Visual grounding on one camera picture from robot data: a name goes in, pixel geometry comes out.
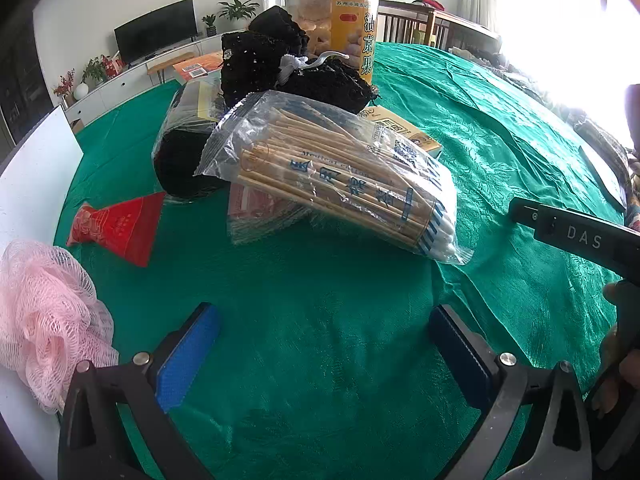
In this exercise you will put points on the green tablecloth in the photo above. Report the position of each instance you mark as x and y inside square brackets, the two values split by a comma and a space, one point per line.
[325, 360]

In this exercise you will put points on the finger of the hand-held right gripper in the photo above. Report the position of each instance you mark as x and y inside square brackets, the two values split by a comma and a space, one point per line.
[612, 382]
[580, 237]

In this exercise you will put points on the black roll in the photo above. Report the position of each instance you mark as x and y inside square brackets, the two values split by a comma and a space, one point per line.
[182, 160]

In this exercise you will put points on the dark wooden slatted chair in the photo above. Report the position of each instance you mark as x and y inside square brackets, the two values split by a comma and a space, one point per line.
[400, 25]

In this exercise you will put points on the red gift box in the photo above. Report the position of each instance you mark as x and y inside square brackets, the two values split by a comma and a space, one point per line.
[116, 62]

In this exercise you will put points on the yellow cardboard box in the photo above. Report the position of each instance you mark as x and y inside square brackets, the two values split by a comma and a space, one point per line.
[420, 142]

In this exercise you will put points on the large green potted plant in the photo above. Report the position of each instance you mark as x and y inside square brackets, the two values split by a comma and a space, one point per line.
[239, 12]

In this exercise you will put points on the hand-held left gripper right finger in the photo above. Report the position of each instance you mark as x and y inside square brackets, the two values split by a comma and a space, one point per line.
[460, 355]

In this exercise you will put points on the bag of cotton swabs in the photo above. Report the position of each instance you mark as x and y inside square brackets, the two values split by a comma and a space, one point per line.
[340, 180]

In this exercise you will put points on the clear plastic snack jar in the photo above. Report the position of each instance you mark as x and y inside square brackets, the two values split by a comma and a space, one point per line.
[320, 15]

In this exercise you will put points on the white cardboard box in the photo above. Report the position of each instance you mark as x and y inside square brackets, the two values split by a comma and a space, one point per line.
[35, 185]

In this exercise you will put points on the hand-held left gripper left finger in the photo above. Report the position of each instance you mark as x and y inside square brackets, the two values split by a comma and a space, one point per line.
[187, 357]

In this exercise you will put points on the red cloth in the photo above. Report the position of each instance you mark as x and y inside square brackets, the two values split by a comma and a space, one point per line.
[430, 2]

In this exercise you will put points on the white round vase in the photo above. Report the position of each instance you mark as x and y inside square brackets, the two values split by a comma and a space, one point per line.
[80, 91]

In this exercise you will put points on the red flower bouquet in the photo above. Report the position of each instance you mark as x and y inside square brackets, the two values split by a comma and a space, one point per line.
[64, 82]

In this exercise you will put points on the small wooden stool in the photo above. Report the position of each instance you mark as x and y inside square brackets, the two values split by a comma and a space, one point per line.
[167, 60]

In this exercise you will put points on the red plastic bag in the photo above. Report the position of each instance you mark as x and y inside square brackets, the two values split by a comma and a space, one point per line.
[122, 222]

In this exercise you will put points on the pink patterned plastic packet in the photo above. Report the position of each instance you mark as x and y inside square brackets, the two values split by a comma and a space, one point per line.
[255, 210]

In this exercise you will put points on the white television cabinet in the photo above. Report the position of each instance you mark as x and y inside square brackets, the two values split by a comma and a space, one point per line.
[120, 85]

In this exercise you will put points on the black television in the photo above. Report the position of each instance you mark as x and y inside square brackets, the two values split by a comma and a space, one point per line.
[155, 30]

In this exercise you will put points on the black knitted cloth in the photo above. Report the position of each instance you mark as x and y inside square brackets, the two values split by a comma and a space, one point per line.
[250, 65]

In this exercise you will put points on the small green potted plant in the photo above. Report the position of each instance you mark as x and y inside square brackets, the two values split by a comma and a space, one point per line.
[210, 25]

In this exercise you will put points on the tall black cabinet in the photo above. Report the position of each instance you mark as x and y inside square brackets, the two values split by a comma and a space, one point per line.
[20, 85]

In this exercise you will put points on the pink mesh bath sponge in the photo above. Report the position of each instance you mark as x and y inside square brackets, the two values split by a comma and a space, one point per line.
[45, 310]

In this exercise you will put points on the orange book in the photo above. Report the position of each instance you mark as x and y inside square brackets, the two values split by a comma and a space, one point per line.
[197, 66]

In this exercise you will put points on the brown cardboard box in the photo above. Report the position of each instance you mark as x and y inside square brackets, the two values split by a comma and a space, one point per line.
[76, 126]

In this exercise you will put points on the leafy plant beside red box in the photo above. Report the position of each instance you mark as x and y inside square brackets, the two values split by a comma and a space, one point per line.
[95, 70]

